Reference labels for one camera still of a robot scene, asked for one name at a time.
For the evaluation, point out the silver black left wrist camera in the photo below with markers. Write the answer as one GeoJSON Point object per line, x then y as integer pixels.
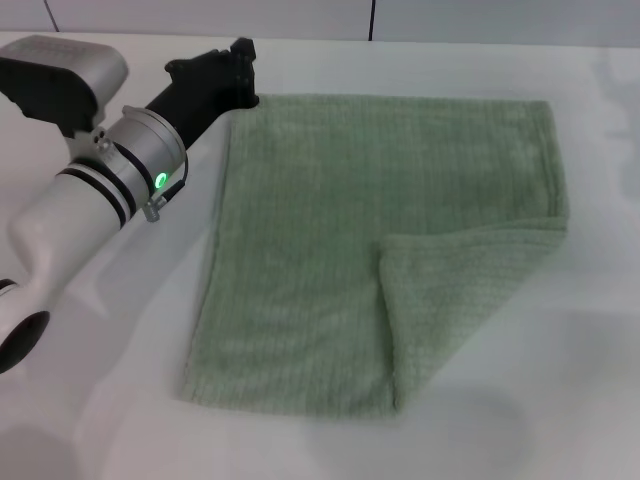
{"type": "Point", "coordinates": [60, 65]}

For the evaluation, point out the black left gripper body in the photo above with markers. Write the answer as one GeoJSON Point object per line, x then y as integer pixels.
{"type": "Point", "coordinates": [200, 95]}

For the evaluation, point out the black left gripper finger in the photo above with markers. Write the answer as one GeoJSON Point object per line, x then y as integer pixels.
{"type": "Point", "coordinates": [244, 49]}
{"type": "Point", "coordinates": [249, 85]}

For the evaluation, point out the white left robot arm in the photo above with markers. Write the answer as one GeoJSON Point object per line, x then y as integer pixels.
{"type": "Point", "coordinates": [50, 225]}

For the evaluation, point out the green ribbed towel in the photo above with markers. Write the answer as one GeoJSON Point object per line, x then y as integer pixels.
{"type": "Point", "coordinates": [310, 240]}

